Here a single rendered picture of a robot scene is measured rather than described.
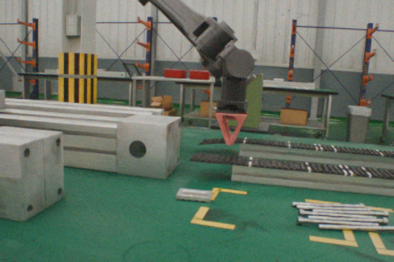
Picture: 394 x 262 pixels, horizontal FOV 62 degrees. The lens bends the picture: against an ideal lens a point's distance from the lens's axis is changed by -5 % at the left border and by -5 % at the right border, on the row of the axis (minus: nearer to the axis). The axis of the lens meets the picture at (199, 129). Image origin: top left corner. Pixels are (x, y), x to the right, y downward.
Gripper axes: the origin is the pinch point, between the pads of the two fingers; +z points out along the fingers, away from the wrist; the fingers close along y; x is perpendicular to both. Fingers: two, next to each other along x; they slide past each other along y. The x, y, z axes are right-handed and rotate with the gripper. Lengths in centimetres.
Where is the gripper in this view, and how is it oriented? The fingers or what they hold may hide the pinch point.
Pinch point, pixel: (230, 139)
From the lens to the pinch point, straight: 80.2
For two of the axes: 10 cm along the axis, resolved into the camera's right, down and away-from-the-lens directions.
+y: -1.7, 1.5, -9.7
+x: 9.8, 0.8, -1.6
